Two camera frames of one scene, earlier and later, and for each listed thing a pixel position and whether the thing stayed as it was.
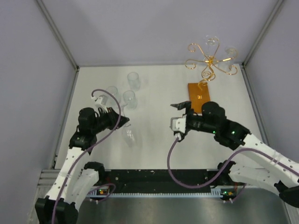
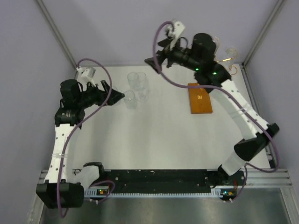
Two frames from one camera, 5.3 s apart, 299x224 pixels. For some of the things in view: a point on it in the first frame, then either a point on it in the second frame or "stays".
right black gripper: (187, 105) to (169, 53)
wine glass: (130, 135) to (142, 86)
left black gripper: (111, 115) to (100, 94)
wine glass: (129, 99) stays
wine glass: (134, 82) stays
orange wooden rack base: (198, 96) stays
